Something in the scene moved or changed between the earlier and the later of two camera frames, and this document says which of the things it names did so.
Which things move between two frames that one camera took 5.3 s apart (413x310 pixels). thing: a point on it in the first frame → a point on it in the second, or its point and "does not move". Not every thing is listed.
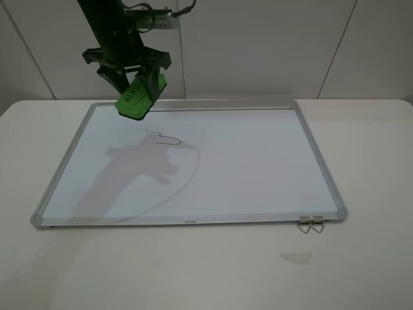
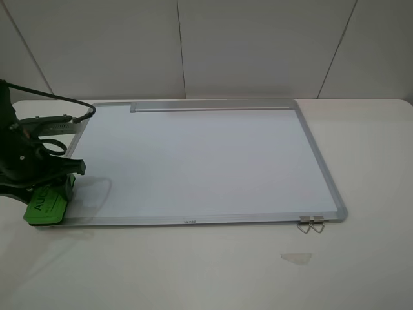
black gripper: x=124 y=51 → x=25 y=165
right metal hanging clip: x=318 y=219 does not move
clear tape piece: x=303 y=258 does not move
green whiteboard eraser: x=133 y=103 → x=48 y=205
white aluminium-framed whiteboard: x=191 y=163 does not move
